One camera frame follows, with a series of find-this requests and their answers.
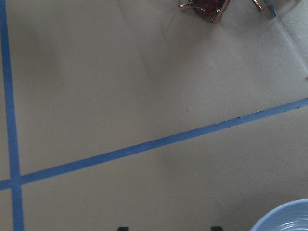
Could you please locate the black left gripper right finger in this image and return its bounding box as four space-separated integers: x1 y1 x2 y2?
210 226 223 231

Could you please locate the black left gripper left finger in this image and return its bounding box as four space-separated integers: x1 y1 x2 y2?
117 226 128 231

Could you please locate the blue plastic plate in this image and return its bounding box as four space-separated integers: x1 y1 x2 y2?
250 199 308 231

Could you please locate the tea bottle front left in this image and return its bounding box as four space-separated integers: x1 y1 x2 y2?
188 0 230 16

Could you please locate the copper wire bottle rack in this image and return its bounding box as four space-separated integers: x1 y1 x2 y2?
177 0 268 24

